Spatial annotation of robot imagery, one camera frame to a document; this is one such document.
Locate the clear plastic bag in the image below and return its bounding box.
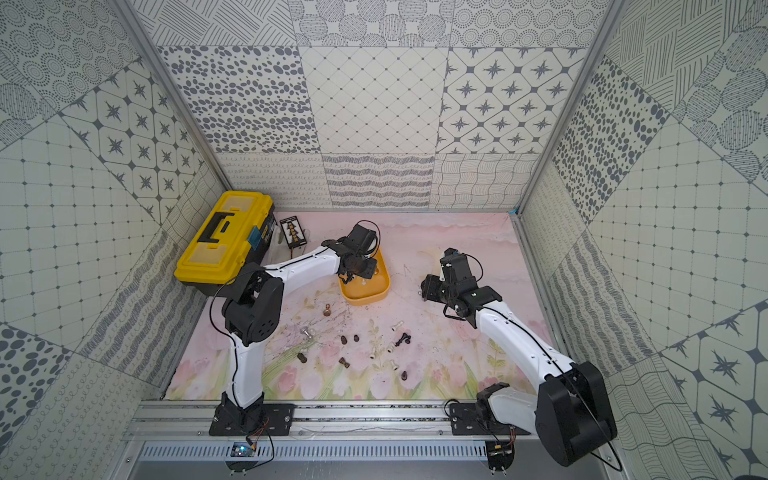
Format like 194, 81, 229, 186
263, 231, 292, 265

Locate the aluminium rail base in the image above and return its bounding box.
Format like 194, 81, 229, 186
107, 400, 619, 479

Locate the black knight chess piece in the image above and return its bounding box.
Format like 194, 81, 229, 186
395, 333, 411, 347

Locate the yellow plastic storage tray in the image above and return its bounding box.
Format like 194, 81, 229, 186
339, 251, 391, 306

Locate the yellow black toolbox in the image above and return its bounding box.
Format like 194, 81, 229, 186
174, 191, 274, 296

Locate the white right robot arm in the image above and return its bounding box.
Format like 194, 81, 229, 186
420, 248, 617, 466

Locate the black chess picture card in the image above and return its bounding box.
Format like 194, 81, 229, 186
279, 216, 307, 250

